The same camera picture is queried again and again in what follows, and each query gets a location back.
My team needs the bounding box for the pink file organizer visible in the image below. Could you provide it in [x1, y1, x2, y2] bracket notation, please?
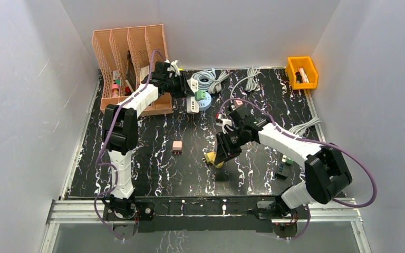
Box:
[92, 24, 168, 111]

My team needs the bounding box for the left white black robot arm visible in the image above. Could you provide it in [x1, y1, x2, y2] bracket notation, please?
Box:
[102, 60, 199, 219]

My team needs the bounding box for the yellow plug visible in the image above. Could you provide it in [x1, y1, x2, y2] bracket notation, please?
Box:
[202, 151, 216, 165]
[214, 161, 224, 169]

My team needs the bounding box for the white power strip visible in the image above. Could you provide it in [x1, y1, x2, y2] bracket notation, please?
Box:
[186, 78, 199, 114]

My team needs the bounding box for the pink plug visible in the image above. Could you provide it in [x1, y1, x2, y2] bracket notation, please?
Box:
[172, 141, 183, 154]

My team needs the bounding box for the aluminium base frame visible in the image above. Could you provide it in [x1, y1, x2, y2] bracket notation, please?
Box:
[41, 196, 371, 252]

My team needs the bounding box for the right side black power strip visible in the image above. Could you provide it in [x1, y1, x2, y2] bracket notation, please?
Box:
[274, 154, 294, 180]

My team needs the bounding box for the coiled grey cable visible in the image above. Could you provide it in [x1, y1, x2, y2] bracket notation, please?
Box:
[192, 69, 230, 94]

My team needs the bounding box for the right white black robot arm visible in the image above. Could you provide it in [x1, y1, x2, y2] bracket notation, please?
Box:
[215, 106, 352, 218]

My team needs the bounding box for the green plug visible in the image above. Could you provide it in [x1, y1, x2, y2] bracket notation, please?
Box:
[195, 90, 206, 101]

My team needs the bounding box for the right side white cable bundle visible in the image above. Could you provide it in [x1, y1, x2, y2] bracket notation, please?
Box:
[289, 116, 322, 135]

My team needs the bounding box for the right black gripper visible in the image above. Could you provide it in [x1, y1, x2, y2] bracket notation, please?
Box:
[214, 127, 248, 165]

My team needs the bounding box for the bundled white cable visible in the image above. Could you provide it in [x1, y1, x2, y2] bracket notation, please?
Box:
[229, 67, 263, 102]

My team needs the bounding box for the orange storage bin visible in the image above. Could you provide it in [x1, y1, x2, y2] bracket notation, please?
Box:
[285, 56, 319, 90]

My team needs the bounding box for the round blue power socket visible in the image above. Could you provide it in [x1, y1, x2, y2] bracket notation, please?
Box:
[198, 91, 212, 112]

